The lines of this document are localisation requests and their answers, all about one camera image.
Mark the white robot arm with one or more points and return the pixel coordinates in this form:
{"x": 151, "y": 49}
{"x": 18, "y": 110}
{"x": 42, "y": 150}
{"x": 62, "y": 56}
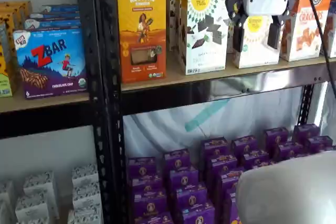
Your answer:
{"x": 288, "y": 190}

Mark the small white yellow-label box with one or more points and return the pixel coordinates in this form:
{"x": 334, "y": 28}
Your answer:
{"x": 257, "y": 51}

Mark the white box dark crackers print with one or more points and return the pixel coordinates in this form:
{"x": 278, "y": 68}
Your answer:
{"x": 178, "y": 11}
{"x": 172, "y": 3}
{"x": 207, "y": 37}

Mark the orange white crackers box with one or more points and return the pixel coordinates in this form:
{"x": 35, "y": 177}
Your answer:
{"x": 331, "y": 35}
{"x": 309, "y": 30}

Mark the long wooden shelf board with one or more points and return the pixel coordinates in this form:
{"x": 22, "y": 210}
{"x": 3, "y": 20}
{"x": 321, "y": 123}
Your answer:
{"x": 173, "y": 74}

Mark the orange Revival box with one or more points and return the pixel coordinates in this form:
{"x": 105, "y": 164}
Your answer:
{"x": 141, "y": 32}

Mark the purple snack box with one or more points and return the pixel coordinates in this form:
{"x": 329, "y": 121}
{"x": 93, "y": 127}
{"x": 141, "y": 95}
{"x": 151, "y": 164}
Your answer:
{"x": 244, "y": 145}
{"x": 177, "y": 159}
{"x": 141, "y": 167}
{"x": 149, "y": 204}
{"x": 190, "y": 197}
{"x": 147, "y": 186}
{"x": 305, "y": 133}
{"x": 155, "y": 220}
{"x": 221, "y": 166}
{"x": 319, "y": 144}
{"x": 275, "y": 138}
{"x": 183, "y": 179}
{"x": 288, "y": 151}
{"x": 198, "y": 216}
{"x": 214, "y": 148}
{"x": 227, "y": 182}
{"x": 254, "y": 159}

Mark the blue purple ZBar box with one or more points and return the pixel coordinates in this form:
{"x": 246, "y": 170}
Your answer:
{"x": 50, "y": 64}
{"x": 60, "y": 8}
{"x": 52, "y": 23}
{"x": 55, "y": 15}

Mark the white patterned box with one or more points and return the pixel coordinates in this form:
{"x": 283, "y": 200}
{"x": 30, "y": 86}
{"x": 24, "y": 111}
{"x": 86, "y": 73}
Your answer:
{"x": 85, "y": 216}
{"x": 86, "y": 195}
{"x": 39, "y": 183}
{"x": 32, "y": 208}
{"x": 85, "y": 175}

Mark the yellow chocolate chip box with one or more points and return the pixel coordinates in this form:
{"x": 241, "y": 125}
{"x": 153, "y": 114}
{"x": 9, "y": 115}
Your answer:
{"x": 21, "y": 7}
{"x": 4, "y": 77}
{"x": 10, "y": 22}

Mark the short wooden shelf board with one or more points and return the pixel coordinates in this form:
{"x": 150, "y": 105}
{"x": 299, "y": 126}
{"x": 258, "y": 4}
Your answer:
{"x": 18, "y": 103}

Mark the black metal rack shiny beam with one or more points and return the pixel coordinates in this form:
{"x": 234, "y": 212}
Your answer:
{"x": 157, "y": 103}

